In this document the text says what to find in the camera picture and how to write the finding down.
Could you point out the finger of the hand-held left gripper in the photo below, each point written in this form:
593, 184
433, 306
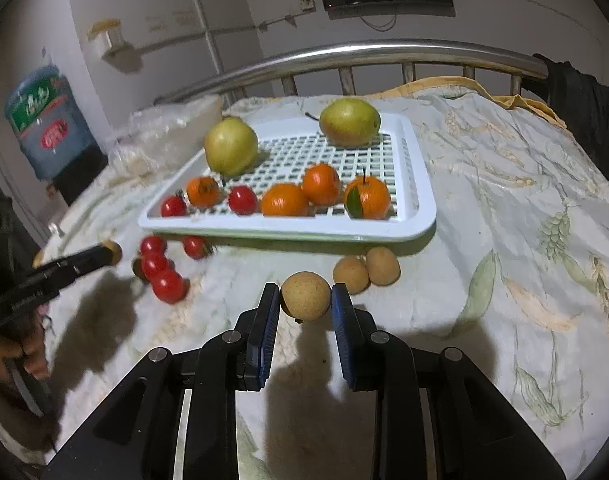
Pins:
79, 262

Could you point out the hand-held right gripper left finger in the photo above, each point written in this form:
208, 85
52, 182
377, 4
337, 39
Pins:
267, 330

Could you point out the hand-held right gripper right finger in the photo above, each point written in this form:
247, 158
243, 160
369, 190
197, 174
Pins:
343, 330

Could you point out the brown longan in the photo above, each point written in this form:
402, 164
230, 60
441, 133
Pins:
306, 295
136, 267
351, 274
113, 252
383, 265

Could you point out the red cherry tomato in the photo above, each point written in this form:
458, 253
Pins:
154, 263
173, 206
153, 245
195, 246
243, 199
168, 286

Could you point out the small orange mandarin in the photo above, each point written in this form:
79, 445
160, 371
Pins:
284, 200
203, 191
321, 184

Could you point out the orange mandarin with green leaf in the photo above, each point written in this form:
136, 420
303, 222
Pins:
372, 197

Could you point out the white perforated plastic tray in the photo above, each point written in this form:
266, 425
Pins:
417, 195

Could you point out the yellow-green pear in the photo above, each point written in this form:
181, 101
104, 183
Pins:
231, 145

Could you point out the green pear with red blush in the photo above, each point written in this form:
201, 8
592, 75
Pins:
349, 121

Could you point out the person's left forearm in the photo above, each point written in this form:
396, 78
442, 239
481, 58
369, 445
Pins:
9, 435

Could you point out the person's left hand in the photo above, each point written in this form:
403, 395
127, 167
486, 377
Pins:
37, 350

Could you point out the white crumpled paper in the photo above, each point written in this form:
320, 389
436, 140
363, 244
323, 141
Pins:
56, 230

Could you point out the dark patterned cloth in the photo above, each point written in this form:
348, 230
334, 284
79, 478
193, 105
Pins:
4, 210

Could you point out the black water dispenser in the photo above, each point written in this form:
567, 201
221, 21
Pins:
84, 170

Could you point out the blue water cooler bottle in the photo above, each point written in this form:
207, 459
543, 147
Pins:
44, 125

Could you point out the clear plastic bag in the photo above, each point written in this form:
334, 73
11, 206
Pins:
174, 115

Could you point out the leaf print bed sheet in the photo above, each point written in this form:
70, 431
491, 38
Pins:
484, 185

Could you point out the yellow cloth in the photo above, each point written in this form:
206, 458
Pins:
444, 82

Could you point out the black garment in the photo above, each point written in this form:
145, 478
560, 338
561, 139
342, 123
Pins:
584, 105

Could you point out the white wall box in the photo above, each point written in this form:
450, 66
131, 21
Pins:
107, 37

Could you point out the white wall conduit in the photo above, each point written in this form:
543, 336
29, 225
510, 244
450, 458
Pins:
184, 40

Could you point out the metal bed rail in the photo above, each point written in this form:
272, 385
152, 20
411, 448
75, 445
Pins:
384, 49

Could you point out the wall power socket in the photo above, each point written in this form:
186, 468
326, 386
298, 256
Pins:
308, 2

